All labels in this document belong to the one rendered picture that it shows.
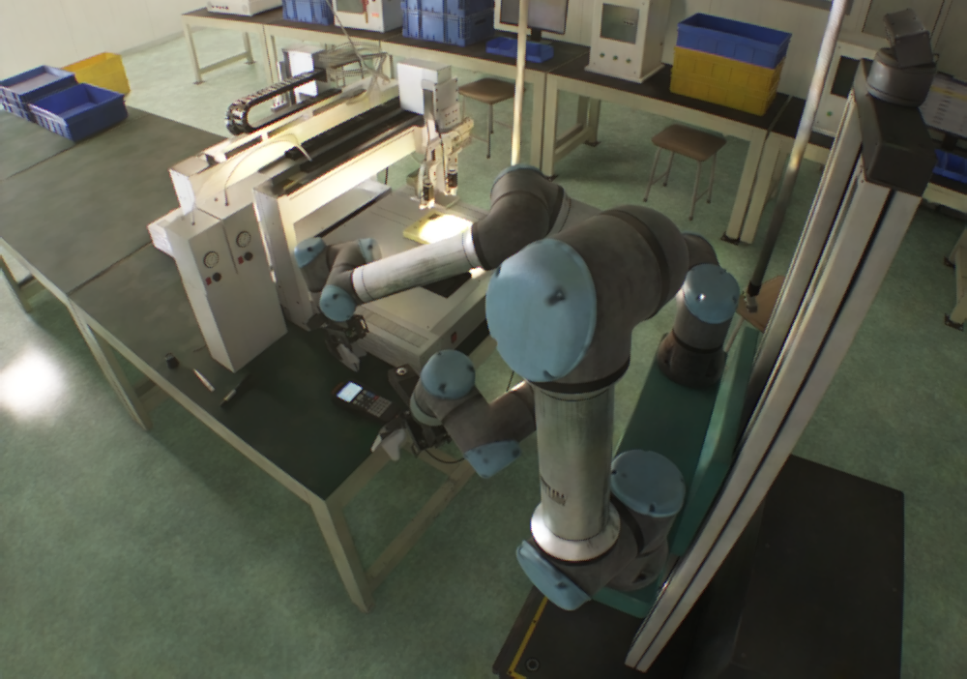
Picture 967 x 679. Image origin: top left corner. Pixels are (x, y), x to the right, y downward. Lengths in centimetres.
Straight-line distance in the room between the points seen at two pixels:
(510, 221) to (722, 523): 65
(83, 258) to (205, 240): 115
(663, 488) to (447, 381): 34
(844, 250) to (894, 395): 261
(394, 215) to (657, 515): 159
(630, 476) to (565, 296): 43
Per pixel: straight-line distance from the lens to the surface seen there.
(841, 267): 71
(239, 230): 166
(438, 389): 87
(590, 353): 54
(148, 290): 232
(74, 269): 264
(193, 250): 159
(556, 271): 51
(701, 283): 124
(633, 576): 101
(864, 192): 67
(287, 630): 220
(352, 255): 131
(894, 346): 359
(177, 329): 209
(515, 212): 111
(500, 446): 87
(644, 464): 90
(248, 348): 184
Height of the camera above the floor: 199
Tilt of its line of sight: 41 degrees down
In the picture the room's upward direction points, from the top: straight up
